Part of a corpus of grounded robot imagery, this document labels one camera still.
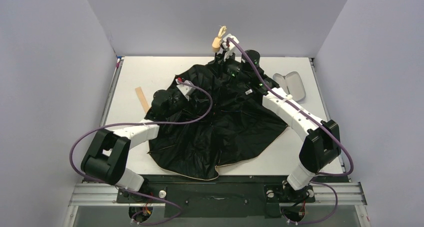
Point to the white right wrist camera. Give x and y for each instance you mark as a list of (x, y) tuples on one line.
[(228, 46)]

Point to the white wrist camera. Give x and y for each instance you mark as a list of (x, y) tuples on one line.
[(228, 46), (185, 87)]

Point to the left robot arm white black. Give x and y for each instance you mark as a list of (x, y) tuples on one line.
[(107, 155)]

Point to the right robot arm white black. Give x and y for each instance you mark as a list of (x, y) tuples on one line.
[(321, 139)]

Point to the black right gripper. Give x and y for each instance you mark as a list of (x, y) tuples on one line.
[(221, 54)]

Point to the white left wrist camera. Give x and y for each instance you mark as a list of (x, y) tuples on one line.
[(185, 87)]

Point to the aluminium front rail frame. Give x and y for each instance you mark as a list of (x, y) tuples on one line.
[(338, 204)]

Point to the beige umbrella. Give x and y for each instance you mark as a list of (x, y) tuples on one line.
[(209, 131)]

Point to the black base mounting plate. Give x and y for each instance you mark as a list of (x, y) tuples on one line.
[(234, 196)]

